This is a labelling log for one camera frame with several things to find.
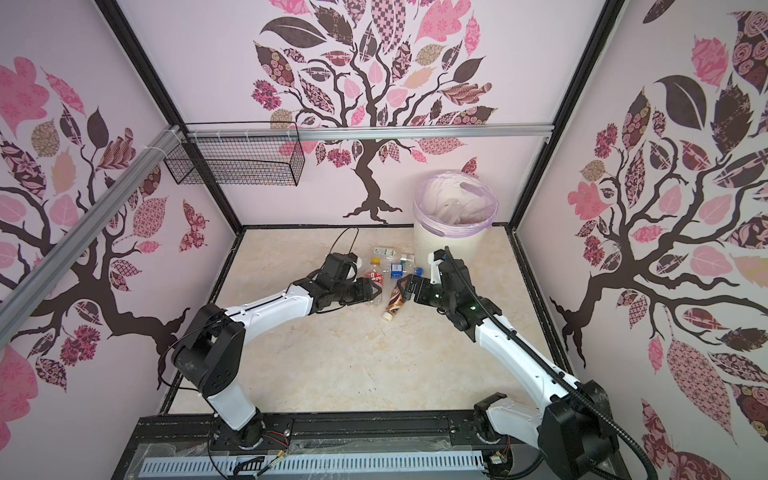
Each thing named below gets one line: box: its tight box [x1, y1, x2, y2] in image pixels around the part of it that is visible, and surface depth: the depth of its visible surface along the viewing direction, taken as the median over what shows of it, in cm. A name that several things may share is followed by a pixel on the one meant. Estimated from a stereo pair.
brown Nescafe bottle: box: [382, 281, 406, 321], surface depth 96 cm
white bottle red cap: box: [436, 198, 464, 225], surface depth 100 cm
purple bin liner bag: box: [413, 171, 499, 237], surface depth 99 cm
